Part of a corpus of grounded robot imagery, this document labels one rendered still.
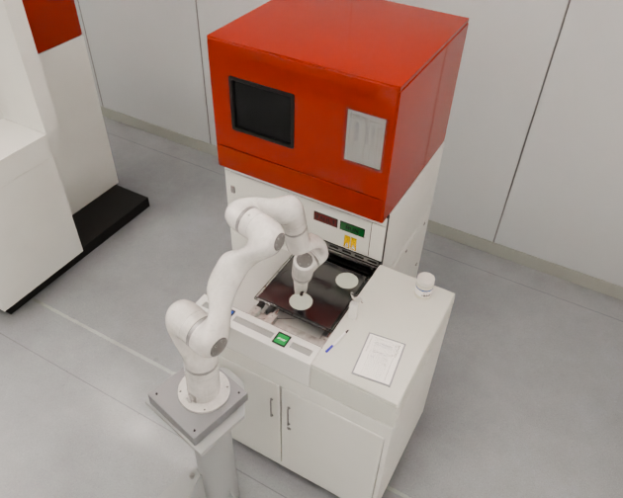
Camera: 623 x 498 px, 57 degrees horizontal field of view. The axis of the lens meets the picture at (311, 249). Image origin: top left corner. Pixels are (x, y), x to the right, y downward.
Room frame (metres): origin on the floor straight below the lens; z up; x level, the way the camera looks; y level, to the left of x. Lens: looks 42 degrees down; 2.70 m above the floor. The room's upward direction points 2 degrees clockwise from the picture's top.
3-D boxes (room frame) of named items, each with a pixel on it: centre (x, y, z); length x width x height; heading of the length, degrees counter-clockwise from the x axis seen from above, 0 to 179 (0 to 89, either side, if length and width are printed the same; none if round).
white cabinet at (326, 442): (1.63, -0.04, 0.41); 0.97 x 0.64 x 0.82; 62
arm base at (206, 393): (1.23, 0.37, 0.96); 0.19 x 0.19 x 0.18
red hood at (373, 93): (2.32, -0.10, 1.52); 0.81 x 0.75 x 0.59; 62
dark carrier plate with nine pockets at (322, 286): (1.76, -0.01, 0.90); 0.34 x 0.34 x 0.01; 62
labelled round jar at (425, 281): (1.67, -0.47, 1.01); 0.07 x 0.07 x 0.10
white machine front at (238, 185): (2.04, 0.05, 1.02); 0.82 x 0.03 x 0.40; 62
